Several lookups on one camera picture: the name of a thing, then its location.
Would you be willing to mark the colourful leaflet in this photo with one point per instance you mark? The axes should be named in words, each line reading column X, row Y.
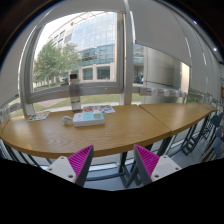
column 102, row 108
column 42, row 115

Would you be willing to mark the black table leg frame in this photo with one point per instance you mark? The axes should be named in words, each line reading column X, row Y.
column 128, row 177

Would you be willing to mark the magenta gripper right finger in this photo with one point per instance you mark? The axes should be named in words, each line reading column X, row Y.
column 152, row 167

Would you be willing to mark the colourful leaflet centre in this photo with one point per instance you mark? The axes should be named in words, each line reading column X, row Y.
column 102, row 108

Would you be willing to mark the colourful leaflet left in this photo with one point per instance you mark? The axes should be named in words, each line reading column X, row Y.
column 42, row 115

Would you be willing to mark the grey window frame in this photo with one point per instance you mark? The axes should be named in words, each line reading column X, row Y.
column 89, row 38

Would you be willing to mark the blue chair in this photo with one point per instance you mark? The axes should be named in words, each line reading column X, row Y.
column 214, row 147

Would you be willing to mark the grey water bottle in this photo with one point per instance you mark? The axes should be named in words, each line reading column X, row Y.
column 74, row 91

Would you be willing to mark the white roller blind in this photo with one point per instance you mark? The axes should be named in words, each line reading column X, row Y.
column 157, row 28

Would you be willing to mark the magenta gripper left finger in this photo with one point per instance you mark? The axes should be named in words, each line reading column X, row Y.
column 75, row 167

